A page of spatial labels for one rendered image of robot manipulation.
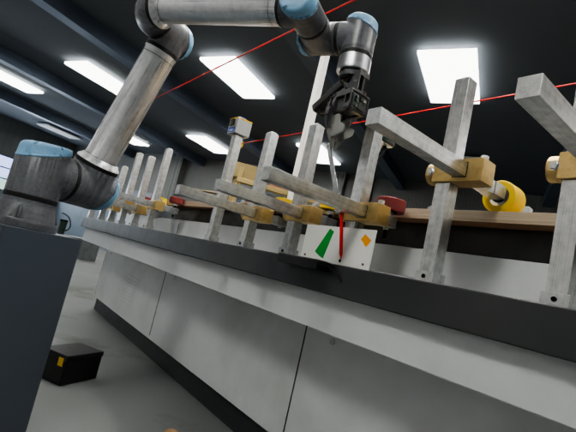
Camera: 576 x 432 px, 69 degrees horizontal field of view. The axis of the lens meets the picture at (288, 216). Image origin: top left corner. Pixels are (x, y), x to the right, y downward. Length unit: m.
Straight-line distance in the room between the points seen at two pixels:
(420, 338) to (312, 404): 0.60
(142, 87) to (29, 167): 0.44
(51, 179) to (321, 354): 1.00
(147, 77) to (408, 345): 1.17
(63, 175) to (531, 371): 1.33
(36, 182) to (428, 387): 1.24
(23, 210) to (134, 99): 0.49
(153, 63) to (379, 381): 1.23
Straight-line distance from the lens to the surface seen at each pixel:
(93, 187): 1.58
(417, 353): 0.97
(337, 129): 1.15
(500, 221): 1.08
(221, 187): 1.11
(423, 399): 1.21
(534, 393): 0.87
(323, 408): 1.43
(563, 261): 0.85
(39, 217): 1.46
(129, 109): 1.57
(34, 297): 1.47
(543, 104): 0.63
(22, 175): 1.48
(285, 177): 0.91
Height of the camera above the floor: 0.66
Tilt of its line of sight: 7 degrees up
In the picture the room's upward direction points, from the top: 13 degrees clockwise
